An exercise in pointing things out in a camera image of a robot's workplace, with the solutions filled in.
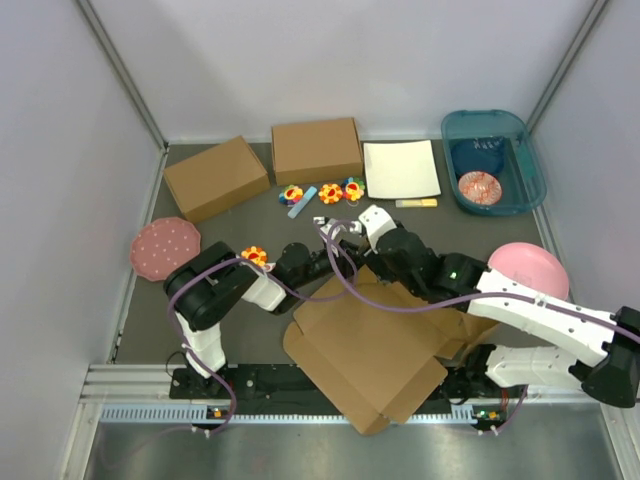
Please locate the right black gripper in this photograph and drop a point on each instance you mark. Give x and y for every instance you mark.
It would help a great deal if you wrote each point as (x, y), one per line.
(373, 260)

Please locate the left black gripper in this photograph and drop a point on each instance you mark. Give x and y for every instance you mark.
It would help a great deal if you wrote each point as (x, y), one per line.
(342, 260)

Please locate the cardboard box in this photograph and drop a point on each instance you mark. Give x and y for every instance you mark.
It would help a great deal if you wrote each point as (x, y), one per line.
(216, 179)
(316, 151)
(373, 355)

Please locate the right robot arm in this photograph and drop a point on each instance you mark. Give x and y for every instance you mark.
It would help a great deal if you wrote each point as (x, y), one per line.
(594, 351)

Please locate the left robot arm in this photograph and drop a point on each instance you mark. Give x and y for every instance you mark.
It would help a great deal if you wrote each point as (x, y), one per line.
(203, 291)

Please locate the rainbow flower plush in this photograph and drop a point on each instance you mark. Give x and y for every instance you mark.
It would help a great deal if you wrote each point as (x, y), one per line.
(353, 189)
(291, 195)

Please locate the light blue marker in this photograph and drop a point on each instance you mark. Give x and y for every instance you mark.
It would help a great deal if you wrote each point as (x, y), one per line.
(307, 197)

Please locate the yellow highlighter marker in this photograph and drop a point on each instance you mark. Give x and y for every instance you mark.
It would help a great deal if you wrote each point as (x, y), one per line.
(417, 203)

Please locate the orange yellow flower plush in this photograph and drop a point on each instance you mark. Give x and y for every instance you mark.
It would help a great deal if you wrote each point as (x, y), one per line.
(259, 257)

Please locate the white square plate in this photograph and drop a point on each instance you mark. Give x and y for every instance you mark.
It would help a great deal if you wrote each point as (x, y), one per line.
(400, 170)

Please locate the red patterned bowl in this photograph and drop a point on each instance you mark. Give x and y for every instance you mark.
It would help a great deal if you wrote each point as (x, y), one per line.
(480, 188)

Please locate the teal plastic bin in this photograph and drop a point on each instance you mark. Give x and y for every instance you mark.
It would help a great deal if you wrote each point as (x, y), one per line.
(522, 180)

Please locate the light pink plate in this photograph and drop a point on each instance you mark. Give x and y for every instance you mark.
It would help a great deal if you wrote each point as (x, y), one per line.
(532, 266)

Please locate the dark pink dotted plate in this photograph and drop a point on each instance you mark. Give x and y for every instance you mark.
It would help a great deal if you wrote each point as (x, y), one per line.
(163, 246)

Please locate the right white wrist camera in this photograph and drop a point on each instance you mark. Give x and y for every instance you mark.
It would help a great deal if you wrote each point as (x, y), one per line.
(373, 223)

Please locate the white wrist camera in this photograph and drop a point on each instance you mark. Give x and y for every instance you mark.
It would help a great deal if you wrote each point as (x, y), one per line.
(322, 226)
(373, 223)

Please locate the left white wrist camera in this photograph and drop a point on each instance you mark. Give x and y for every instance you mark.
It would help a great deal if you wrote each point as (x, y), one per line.
(322, 226)

